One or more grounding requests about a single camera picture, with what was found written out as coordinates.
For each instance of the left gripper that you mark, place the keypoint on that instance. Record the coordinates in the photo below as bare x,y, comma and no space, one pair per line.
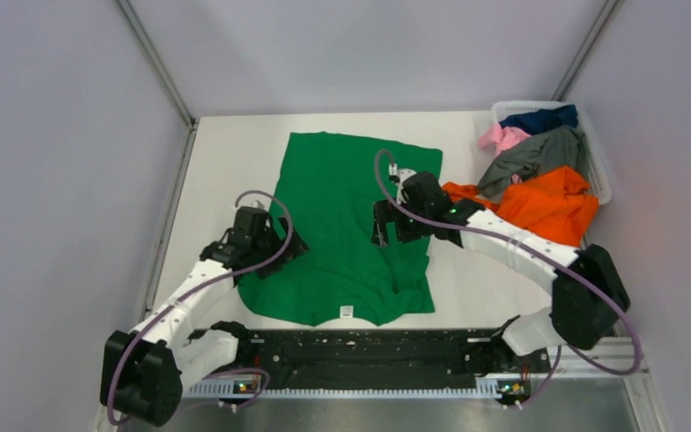
297,247

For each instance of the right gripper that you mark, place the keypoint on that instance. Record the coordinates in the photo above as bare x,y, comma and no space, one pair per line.
383,214

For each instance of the green t shirt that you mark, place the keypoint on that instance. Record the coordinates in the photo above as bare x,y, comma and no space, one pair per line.
328,184

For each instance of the orange t shirt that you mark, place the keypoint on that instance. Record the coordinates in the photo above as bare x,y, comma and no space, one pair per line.
556,206

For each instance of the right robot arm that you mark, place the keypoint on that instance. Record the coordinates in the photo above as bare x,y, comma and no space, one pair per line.
587,294

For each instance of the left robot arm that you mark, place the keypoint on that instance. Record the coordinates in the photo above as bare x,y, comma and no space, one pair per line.
148,369

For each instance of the pink t shirt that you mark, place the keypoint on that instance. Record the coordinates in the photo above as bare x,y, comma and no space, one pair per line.
499,139

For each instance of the navy blue t shirt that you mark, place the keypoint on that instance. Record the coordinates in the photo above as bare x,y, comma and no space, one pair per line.
543,120

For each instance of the grey t shirt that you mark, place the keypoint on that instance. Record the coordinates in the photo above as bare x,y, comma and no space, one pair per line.
536,156

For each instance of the white plastic laundry basket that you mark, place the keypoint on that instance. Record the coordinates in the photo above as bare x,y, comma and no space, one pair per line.
597,175

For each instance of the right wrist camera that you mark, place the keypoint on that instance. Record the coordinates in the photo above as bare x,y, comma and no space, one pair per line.
399,176

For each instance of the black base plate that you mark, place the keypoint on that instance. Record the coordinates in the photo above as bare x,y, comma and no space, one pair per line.
382,359

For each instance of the white cable duct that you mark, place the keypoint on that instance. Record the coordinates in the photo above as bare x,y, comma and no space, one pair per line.
228,389

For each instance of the aluminium frame rail left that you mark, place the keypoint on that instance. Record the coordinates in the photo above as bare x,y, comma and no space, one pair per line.
155,62

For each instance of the aluminium frame rail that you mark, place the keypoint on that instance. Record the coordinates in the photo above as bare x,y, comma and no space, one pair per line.
155,62
591,40

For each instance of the aluminium frame rail right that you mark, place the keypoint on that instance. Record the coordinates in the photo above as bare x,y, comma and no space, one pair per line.
591,40

